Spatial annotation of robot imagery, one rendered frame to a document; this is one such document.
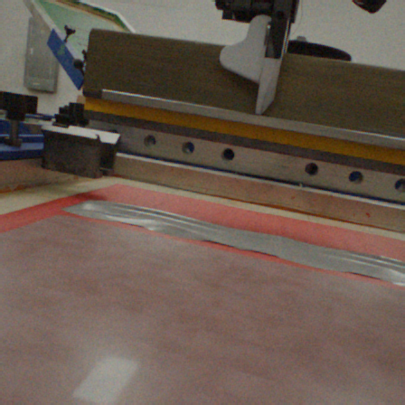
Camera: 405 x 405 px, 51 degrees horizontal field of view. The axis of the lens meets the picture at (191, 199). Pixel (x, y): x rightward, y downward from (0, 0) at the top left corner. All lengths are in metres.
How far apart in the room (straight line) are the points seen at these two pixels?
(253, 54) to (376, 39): 4.35
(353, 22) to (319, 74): 4.33
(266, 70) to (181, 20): 4.50
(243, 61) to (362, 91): 0.12
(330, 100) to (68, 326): 0.33
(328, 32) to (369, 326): 4.50
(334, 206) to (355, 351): 0.40
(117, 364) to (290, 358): 0.09
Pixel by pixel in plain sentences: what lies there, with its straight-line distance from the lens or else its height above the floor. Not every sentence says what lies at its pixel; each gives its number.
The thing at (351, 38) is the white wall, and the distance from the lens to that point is 4.74.
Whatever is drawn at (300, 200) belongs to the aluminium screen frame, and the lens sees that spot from 0.63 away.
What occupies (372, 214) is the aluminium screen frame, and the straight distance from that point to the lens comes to 0.65.
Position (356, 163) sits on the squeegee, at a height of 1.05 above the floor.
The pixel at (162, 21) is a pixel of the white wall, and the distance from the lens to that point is 4.97.
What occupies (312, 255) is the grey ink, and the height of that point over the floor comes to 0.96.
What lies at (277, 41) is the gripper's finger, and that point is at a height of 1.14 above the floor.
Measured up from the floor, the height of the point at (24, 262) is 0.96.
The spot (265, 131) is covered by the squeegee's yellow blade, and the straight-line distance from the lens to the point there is 0.45.
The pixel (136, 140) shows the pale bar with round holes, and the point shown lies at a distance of 0.74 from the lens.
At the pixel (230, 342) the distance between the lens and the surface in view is 0.23.
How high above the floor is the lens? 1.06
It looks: 10 degrees down
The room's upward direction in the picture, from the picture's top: 9 degrees clockwise
